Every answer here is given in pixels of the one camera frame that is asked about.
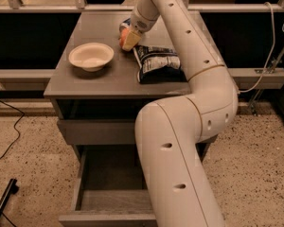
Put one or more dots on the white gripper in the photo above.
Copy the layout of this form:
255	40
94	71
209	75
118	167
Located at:
139	24

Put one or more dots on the red apple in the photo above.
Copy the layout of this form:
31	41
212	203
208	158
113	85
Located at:
123	36

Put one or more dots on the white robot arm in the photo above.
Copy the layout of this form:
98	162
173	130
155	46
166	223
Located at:
168	130

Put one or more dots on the grey wooden drawer cabinet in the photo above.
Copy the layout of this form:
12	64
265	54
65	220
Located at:
114	93

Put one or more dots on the closed grey top drawer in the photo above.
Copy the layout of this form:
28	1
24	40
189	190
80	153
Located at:
97	132

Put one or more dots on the open grey middle drawer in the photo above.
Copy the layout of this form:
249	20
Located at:
110	190

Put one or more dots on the blue soda can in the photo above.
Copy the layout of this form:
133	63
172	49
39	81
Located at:
125	24

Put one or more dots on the blue white chip bag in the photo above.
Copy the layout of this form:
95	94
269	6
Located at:
157	64

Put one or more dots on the white paper bowl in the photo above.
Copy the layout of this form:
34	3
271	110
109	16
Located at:
91	57

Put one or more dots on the black bar on floor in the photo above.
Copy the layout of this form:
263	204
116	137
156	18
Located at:
11	189

